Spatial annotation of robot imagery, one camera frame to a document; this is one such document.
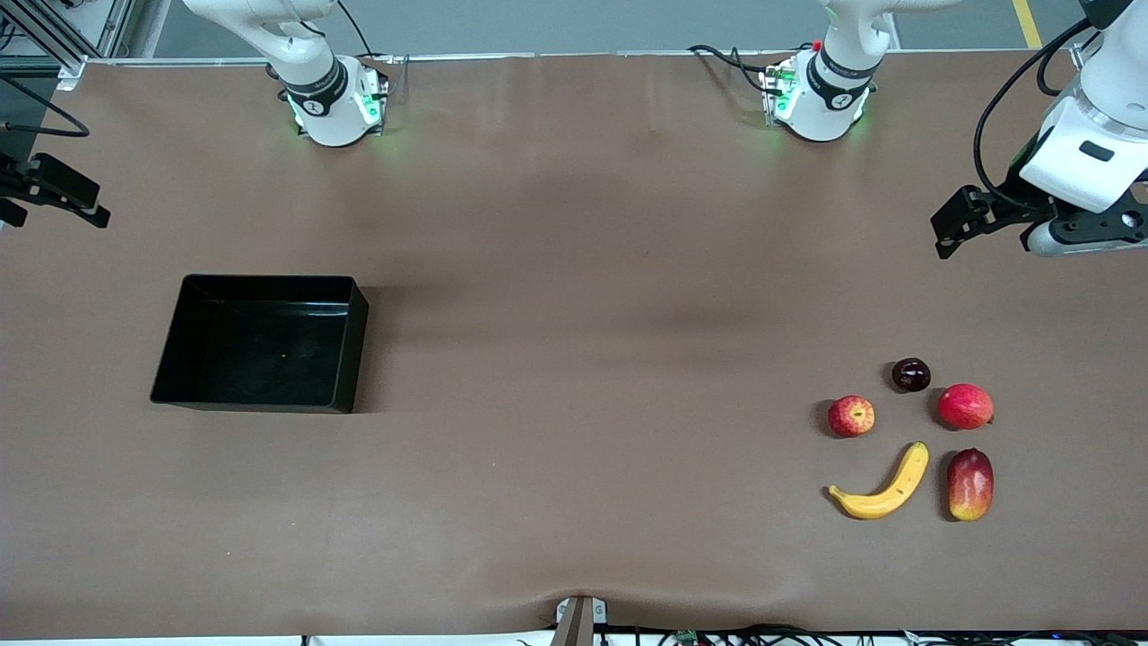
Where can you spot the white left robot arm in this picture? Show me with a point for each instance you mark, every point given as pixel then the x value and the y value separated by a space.
pixel 821 90

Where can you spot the round red peach fruit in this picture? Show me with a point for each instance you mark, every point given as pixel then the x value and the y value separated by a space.
pixel 965 405

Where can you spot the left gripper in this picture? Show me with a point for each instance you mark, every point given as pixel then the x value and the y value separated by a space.
pixel 1012 203

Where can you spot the black plastic box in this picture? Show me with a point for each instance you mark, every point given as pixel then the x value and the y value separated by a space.
pixel 260 345

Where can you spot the aluminium frame profile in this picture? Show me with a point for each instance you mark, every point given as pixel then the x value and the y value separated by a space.
pixel 49 36

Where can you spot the red yellow mango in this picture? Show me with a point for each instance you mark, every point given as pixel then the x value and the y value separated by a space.
pixel 970 484

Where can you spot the red yellow apple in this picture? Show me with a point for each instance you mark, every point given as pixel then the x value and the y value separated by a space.
pixel 850 416

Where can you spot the metal table edge bracket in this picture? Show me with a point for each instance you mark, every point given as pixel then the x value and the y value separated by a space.
pixel 578 624

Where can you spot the brown table cover mat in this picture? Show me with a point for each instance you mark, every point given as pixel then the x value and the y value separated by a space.
pixel 583 314

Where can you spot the yellow banana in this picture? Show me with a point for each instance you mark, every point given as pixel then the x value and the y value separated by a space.
pixel 883 502

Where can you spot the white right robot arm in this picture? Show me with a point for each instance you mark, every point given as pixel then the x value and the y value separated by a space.
pixel 314 81

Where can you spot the dark purple plum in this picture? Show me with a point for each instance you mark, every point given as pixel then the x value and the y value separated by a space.
pixel 911 374

